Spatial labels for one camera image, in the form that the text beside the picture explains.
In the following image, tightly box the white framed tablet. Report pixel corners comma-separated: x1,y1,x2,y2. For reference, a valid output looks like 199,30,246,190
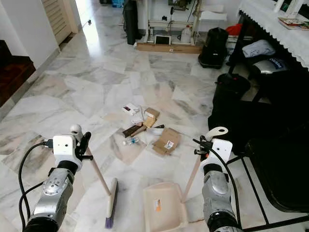
154,35,171,46

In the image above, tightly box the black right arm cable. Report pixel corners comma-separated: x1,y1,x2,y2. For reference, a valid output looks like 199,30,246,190
208,145,247,228

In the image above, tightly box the cream long-handled dustpan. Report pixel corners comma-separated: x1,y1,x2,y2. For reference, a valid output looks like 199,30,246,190
143,127,229,232

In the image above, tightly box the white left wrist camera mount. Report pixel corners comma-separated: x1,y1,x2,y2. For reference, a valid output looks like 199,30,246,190
52,135,78,167

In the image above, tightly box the dark wooden step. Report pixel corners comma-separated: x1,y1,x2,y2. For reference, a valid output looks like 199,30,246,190
0,40,37,108

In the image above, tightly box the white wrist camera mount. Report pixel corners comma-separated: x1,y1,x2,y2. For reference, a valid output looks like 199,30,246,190
52,135,78,167
210,139,234,166

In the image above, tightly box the grey cloth bundle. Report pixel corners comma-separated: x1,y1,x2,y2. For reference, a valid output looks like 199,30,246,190
242,39,277,58

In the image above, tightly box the round black bag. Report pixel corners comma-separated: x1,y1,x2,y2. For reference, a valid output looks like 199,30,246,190
215,72,252,104

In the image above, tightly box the long brown cardboard box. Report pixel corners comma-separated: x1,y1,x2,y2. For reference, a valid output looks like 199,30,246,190
135,43,202,54

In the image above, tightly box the cream broom with purple bristles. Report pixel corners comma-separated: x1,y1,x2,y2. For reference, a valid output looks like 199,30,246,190
70,124,119,230

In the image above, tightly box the tall black bag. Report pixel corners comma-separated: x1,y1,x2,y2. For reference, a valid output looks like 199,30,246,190
198,27,230,69

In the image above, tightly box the louvered wooden door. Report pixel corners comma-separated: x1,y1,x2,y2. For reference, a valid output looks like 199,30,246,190
42,0,78,45

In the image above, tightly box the white carton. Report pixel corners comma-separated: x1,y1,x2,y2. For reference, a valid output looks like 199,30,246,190
273,0,309,19

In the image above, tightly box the white crumpled paper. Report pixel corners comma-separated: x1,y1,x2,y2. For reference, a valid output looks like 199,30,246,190
131,107,145,125

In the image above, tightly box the large black cover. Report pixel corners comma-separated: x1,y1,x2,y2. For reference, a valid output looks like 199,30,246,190
208,60,309,213

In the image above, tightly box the dark brown flat box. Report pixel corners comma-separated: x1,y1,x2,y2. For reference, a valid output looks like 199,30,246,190
123,124,147,138

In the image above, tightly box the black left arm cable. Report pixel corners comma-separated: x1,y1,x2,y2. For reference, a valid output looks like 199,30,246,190
18,140,55,232

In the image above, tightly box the silver printed bag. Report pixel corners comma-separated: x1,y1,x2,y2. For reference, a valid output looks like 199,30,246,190
253,57,286,76

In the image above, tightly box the clear plastic wrapper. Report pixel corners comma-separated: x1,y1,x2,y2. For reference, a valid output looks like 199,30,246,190
145,126,167,137

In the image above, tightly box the red plastic bag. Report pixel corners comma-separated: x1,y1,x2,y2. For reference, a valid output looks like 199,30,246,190
226,23,243,36

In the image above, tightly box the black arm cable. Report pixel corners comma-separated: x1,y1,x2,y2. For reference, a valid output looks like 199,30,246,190
208,145,247,228
18,140,55,232

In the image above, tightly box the colourful magazine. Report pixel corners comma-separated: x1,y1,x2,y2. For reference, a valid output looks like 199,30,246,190
278,17,309,30

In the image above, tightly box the white work table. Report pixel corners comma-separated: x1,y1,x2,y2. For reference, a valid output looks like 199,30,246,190
140,0,215,45

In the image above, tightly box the white plastic jug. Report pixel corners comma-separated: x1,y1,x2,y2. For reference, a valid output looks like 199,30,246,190
180,25,193,45

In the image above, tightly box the black metal frame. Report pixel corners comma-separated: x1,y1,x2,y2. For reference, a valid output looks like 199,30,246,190
226,154,309,232

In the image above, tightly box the white lace tablecloth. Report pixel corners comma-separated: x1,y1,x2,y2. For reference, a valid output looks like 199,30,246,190
238,0,309,55

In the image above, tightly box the small white red box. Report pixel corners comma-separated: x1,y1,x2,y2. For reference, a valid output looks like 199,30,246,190
122,103,140,116

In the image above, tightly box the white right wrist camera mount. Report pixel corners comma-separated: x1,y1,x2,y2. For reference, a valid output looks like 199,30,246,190
210,139,234,166

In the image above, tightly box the small open cardboard box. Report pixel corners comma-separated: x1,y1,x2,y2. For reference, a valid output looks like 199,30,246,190
143,107,160,127

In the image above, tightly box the flat cardboard piece with label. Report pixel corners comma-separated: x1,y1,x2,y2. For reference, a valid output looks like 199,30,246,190
152,128,182,156

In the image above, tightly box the black hanging bag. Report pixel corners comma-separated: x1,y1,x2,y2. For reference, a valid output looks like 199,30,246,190
122,0,140,46

